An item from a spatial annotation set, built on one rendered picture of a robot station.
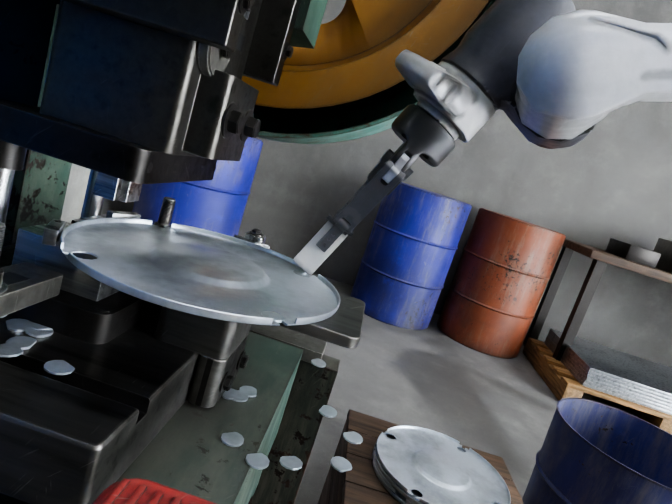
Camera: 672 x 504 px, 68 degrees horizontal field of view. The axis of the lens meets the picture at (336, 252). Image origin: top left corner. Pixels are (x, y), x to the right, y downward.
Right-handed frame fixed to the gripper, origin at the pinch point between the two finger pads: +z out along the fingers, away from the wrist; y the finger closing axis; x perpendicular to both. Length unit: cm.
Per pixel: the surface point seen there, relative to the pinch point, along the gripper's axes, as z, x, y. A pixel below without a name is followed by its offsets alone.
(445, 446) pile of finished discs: 23, -54, 45
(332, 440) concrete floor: 66, -53, 97
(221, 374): 14.1, -0.7, -14.1
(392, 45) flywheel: -27.7, 12.2, 23.0
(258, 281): 5.0, 2.9, -11.4
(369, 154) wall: -18, 5, 320
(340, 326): 1.6, -5.9, -15.2
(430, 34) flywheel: -32.8, 8.9, 22.8
